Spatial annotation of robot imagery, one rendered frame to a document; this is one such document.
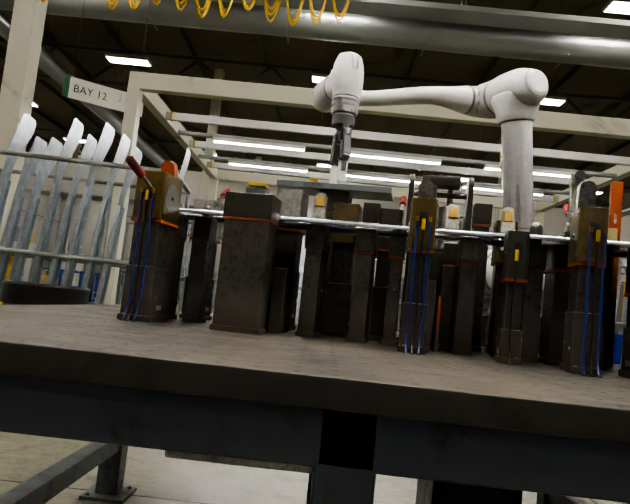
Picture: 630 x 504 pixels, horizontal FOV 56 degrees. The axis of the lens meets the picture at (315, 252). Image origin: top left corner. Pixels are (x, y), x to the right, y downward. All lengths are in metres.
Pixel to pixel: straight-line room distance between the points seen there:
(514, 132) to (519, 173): 0.14
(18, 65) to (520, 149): 7.80
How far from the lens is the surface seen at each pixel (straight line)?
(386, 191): 1.85
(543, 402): 0.78
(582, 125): 8.32
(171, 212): 1.50
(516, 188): 2.08
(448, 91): 2.19
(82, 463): 2.08
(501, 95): 2.14
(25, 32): 9.28
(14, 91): 9.04
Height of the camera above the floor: 0.79
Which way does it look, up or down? 5 degrees up
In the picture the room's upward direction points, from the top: 6 degrees clockwise
